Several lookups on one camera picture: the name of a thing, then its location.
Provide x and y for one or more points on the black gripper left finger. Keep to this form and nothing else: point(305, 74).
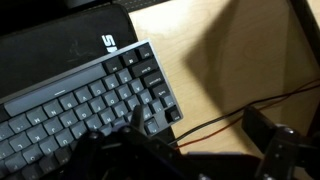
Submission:
point(138, 118)

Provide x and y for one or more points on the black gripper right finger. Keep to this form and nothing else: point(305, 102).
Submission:
point(258, 123)

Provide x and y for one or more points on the dark grey mechanical keyboard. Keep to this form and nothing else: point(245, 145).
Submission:
point(83, 106)

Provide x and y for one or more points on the black desk mat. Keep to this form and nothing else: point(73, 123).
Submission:
point(53, 50)

